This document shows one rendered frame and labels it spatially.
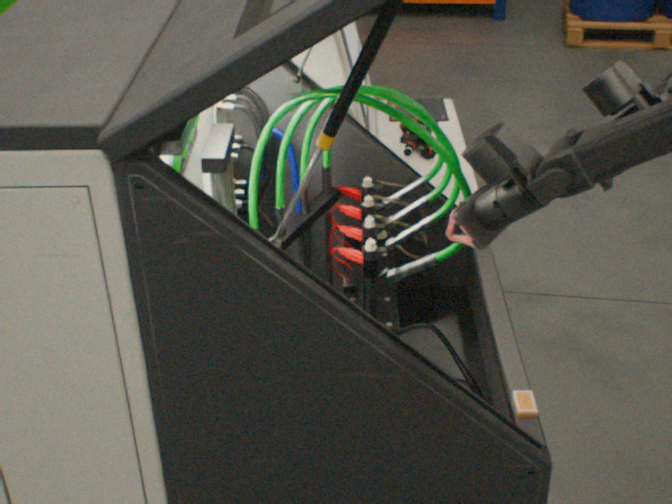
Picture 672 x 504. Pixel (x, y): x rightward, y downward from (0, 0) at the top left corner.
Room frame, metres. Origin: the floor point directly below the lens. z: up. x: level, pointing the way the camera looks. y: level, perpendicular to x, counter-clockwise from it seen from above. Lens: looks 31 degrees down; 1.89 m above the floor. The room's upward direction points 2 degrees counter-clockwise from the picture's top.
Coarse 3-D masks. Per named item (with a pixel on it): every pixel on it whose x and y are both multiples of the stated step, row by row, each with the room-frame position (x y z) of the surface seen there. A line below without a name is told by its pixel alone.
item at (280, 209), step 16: (384, 96) 1.35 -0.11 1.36; (304, 112) 1.36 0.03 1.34; (416, 112) 1.35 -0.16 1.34; (288, 128) 1.36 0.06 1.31; (432, 128) 1.35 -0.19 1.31; (288, 144) 1.36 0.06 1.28; (448, 144) 1.35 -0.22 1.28; (448, 208) 1.35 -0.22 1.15; (416, 224) 1.35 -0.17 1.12; (432, 224) 1.35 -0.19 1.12; (400, 240) 1.35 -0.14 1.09
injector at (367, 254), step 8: (376, 248) 1.27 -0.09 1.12; (368, 256) 1.27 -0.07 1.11; (376, 256) 1.27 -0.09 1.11; (368, 264) 1.27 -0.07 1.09; (376, 264) 1.27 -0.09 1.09; (368, 272) 1.27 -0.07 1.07; (376, 272) 1.27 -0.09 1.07; (384, 272) 1.27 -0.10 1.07; (368, 280) 1.27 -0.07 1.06; (376, 280) 1.27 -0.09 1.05; (368, 288) 1.27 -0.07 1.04; (368, 296) 1.27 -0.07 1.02; (368, 304) 1.27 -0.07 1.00; (368, 312) 1.27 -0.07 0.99
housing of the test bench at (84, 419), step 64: (64, 0) 1.49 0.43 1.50; (128, 0) 1.48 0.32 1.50; (0, 64) 1.16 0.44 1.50; (64, 64) 1.16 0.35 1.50; (128, 64) 1.15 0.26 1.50; (0, 128) 0.95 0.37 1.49; (64, 128) 0.94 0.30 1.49; (0, 192) 0.95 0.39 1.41; (64, 192) 0.94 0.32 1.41; (0, 256) 0.95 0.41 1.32; (64, 256) 0.95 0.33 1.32; (128, 256) 0.95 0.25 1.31; (0, 320) 0.95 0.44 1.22; (64, 320) 0.95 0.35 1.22; (128, 320) 0.94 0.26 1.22; (0, 384) 0.95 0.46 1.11; (64, 384) 0.95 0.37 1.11; (128, 384) 0.94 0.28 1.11; (0, 448) 0.95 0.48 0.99; (64, 448) 0.95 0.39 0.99; (128, 448) 0.94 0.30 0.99
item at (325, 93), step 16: (304, 96) 1.23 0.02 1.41; (320, 96) 1.22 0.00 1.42; (336, 96) 1.21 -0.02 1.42; (368, 96) 1.20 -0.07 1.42; (384, 112) 1.18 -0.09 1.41; (400, 112) 1.18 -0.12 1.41; (272, 128) 1.26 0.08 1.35; (416, 128) 1.16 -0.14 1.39; (432, 144) 1.15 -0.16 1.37; (256, 160) 1.27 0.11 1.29; (448, 160) 1.14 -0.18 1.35; (256, 176) 1.28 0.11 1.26; (464, 176) 1.13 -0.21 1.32; (256, 192) 1.28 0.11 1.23; (464, 192) 1.13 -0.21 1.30; (256, 208) 1.28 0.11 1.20; (256, 224) 1.28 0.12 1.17; (448, 256) 1.13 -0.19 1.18
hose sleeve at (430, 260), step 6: (426, 258) 1.15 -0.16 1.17; (432, 258) 1.14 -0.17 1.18; (408, 264) 1.17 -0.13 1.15; (414, 264) 1.16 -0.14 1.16; (420, 264) 1.15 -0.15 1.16; (426, 264) 1.15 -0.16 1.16; (432, 264) 1.14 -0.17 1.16; (396, 270) 1.17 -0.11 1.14; (402, 270) 1.16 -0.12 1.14; (408, 270) 1.16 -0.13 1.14; (414, 270) 1.16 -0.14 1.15; (402, 276) 1.16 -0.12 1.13
